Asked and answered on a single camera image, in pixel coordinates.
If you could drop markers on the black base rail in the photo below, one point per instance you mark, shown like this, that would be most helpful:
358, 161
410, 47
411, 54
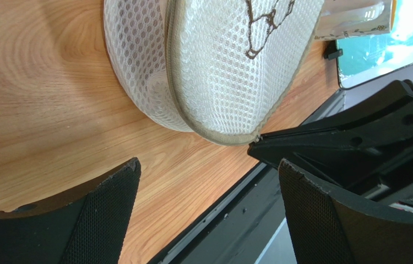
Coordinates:
246, 225

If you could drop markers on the small black clip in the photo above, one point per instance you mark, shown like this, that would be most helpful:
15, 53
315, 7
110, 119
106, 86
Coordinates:
332, 51

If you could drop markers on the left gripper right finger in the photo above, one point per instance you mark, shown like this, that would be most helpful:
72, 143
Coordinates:
328, 224

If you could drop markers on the beige mesh laundry bag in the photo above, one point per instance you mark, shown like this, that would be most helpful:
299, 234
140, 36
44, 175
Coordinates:
219, 69

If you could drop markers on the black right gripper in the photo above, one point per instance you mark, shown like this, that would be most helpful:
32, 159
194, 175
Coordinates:
367, 148

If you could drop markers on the white board with black edge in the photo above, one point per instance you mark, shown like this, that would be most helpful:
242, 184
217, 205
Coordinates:
394, 69

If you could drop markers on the white mug with yellow interior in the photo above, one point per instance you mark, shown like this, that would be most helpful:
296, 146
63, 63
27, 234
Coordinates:
342, 19

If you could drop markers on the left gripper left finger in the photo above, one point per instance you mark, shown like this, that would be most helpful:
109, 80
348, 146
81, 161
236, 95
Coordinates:
84, 224

